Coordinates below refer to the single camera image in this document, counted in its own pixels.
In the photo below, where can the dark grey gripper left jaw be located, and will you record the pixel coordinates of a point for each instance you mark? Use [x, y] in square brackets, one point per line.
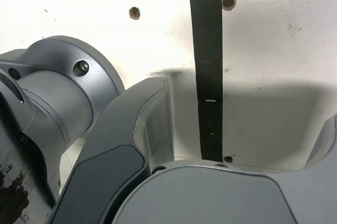
[105, 155]

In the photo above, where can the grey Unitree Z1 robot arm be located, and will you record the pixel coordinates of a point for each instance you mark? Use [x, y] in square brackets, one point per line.
[52, 102]

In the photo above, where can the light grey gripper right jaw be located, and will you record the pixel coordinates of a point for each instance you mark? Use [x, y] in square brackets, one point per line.
[210, 195]

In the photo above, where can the black tape strip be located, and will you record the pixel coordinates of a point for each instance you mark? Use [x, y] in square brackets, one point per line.
[208, 50]

